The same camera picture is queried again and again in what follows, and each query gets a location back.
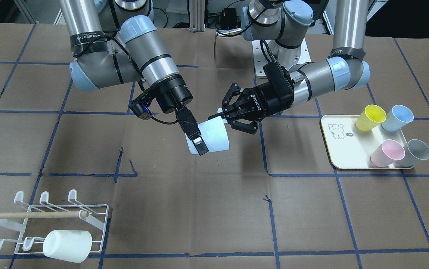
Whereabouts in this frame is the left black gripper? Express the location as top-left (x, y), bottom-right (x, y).
top-left (208, 83), bottom-right (295, 134)

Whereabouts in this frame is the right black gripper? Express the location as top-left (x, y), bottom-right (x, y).
top-left (134, 74), bottom-right (209, 155)

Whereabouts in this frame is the light blue plastic cup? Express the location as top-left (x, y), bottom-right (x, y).
top-left (198, 116), bottom-right (230, 152)

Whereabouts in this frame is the white plastic cup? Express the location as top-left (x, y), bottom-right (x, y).
top-left (43, 230), bottom-right (93, 263)

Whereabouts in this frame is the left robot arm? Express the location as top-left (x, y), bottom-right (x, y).
top-left (209, 0), bottom-right (371, 134)

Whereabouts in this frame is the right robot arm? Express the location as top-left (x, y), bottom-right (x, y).
top-left (60, 0), bottom-right (209, 155)

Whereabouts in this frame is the yellow plastic cup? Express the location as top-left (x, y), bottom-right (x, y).
top-left (355, 104), bottom-right (387, 132)

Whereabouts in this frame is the pink plastic cup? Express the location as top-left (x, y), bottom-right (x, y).
top-left (370, 139), bottom-right (405, 167)

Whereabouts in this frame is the wooden rack dowel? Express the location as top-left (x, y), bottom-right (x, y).
top-left (0, 210), bottom-right (90, 219)

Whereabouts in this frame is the grey plastic cup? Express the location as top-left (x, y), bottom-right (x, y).
top-left (397, 139), bottom-right (429, 167)

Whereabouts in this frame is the cream plastic tray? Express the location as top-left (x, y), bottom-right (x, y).
top-left (320, 115), bottom-right (407, 170)

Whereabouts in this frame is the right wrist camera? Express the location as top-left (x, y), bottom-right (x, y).
top-left (129, 100), bottom-right (153, 120)

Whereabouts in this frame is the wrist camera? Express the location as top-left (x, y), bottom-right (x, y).
top-left (263, 62), bottom-right (294, 102)
top-left (129, 100), bottom-right (153, 120)

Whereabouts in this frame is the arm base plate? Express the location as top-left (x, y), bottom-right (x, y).
top-left (252, 39), bottom-right (311, 78)

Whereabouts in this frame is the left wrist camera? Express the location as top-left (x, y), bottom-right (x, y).
top-left (263, 62), bottom-right (294, 102)

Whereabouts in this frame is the aluminium frame post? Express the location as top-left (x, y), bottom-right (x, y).
top-left (187, 0), bottom-right (207, 33)

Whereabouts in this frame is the white wire cup rack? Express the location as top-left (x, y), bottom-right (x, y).
top-left (0, 189), bottom-right (110, 256)

